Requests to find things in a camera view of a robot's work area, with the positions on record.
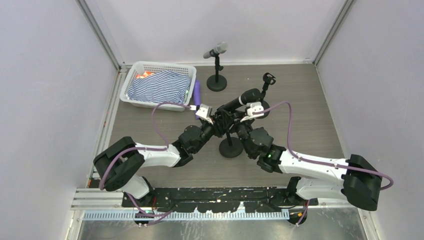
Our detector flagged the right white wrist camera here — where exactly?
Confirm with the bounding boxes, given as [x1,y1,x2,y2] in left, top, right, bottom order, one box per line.
[240,101,265,123]

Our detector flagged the black microphone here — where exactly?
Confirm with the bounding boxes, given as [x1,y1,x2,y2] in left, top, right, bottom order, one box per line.
[216,88,261,112]

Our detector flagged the orange item in basket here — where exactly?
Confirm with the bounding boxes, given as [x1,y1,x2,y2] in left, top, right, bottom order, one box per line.
[135,71,153,79]

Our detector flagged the black mic stand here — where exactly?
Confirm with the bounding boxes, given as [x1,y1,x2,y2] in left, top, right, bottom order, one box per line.
[218,130,244,158]
[206,55,228,92]
[258,72,276,119]

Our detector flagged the white plastic basket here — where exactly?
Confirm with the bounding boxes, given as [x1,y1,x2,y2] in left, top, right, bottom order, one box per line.
[119,61,197,112]

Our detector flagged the left aluminium frame post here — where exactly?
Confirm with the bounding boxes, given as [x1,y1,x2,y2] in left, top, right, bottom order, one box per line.
[75,0,121,71]

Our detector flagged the blue white striped cloth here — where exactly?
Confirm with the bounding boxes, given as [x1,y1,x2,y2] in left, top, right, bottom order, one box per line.
[125,70,191,104]

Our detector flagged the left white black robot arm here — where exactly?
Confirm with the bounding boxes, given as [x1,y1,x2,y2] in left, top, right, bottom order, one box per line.
[93,113,230,200]

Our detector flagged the purple microphone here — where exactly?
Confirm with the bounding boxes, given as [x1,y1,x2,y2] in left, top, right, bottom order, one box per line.
[193,79,201,106]

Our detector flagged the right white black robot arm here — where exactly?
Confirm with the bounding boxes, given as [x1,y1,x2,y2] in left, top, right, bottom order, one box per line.
[231,110,383,211]

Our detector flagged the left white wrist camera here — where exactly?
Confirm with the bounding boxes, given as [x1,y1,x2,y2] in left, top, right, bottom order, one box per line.
[189,103,214,125]

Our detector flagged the right aluminium frame post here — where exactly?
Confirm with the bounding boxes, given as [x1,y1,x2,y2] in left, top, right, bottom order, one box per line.
[313,0,356,67]

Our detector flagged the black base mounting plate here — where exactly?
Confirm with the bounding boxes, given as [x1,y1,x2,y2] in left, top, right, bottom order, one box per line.
[135,186,302,213]

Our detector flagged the silver microphone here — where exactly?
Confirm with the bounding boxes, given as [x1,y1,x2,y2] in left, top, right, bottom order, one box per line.
[203,42,229,59]

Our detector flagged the white slotted cable duct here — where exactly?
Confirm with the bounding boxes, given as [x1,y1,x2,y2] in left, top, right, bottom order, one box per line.
[82,209,290,221]

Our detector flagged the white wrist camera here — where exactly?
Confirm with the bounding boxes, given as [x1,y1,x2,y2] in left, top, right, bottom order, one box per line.
[189,103,214,125]
[240,101,265,123]

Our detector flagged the aluminium frame post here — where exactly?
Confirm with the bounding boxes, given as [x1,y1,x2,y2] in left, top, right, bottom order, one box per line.
[313,0,356,67]
[75,0,121,71]

